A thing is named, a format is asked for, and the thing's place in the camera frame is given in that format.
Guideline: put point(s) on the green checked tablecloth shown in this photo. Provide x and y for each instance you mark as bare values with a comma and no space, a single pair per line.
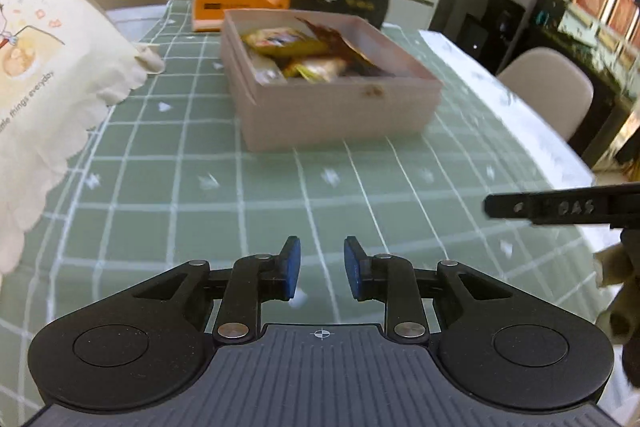
165,207

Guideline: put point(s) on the large red chip bag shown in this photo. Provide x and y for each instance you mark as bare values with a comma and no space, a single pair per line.
345,52

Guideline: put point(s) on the pink cardboard box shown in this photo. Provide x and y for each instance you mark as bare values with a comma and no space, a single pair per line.
325,117

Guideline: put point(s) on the yellow snack packet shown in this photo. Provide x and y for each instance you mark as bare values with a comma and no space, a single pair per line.
315,69

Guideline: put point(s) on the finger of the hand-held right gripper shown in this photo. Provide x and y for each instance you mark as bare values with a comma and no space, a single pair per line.
545,207

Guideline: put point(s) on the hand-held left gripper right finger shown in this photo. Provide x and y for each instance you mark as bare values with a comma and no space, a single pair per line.
352,268

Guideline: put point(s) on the black appliance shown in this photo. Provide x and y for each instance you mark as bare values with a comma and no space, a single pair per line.
492,37

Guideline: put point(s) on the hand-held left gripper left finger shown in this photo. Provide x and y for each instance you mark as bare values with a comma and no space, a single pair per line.
291,267

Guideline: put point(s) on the cream printed cloth bag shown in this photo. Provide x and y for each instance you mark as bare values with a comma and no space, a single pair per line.
50,107

